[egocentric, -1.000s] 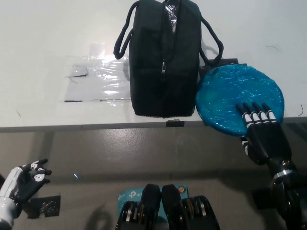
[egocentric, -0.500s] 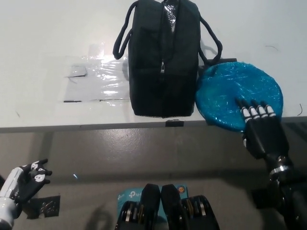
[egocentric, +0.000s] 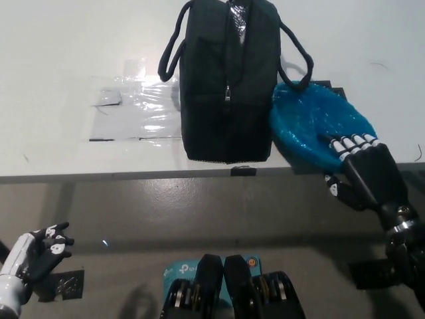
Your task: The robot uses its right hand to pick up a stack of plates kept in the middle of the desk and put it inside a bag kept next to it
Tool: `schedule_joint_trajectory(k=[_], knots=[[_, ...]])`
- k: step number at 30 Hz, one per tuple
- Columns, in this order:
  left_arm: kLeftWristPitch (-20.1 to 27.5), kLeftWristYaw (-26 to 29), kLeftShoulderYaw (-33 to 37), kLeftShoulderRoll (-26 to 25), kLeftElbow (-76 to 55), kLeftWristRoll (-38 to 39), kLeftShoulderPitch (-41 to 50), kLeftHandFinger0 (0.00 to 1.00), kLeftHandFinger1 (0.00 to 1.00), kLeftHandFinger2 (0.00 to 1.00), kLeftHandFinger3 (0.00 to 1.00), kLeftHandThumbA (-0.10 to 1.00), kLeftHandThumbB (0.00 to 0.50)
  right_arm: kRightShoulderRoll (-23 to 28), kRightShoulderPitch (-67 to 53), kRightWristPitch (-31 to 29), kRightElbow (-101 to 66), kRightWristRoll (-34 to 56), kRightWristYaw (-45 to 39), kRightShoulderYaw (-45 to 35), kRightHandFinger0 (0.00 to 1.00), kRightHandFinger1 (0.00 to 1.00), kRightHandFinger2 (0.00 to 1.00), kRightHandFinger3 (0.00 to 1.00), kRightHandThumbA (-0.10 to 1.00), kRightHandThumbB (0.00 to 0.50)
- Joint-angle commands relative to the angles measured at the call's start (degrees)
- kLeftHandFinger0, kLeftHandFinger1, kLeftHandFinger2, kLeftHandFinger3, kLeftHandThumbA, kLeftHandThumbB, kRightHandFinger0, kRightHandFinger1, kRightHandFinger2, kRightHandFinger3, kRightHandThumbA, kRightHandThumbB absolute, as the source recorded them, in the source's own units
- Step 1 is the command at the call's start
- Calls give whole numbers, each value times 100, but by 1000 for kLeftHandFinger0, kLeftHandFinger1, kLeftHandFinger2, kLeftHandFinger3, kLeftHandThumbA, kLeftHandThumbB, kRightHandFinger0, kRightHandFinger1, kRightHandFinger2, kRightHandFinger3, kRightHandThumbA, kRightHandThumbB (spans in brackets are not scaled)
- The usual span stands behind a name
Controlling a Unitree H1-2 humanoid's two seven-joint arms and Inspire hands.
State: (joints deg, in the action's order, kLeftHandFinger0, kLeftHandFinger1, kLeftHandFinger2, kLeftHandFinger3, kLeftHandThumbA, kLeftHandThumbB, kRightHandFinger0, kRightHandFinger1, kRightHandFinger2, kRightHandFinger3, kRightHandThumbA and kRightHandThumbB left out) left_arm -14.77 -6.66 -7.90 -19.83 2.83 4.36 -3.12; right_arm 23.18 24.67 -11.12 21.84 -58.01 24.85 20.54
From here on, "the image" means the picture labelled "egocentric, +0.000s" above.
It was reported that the black floor tape square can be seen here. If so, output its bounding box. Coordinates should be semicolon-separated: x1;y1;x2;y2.
347;261;401;290
38;268;86;302

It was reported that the large black tape patch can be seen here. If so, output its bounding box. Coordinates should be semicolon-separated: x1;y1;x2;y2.
311;79;348;101

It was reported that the clear plastic tape sheet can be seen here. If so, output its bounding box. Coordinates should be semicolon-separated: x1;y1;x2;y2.
88;58;183;142

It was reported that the small black tape strip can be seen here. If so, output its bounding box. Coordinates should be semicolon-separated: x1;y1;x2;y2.
230;165;257;177

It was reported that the black zippered fabric bag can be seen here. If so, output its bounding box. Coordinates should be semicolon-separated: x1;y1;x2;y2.
157;0;315;165

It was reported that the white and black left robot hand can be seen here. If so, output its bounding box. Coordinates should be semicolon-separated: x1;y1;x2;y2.
0;221;75;284

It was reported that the teal tp-link box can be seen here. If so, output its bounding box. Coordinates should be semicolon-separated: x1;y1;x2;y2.
162;256;264;306

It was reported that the blue plate stack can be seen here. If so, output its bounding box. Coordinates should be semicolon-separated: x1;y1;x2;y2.
268;79;379;174

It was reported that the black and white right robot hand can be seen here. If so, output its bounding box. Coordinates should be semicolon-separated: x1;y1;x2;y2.
320;132;418;231

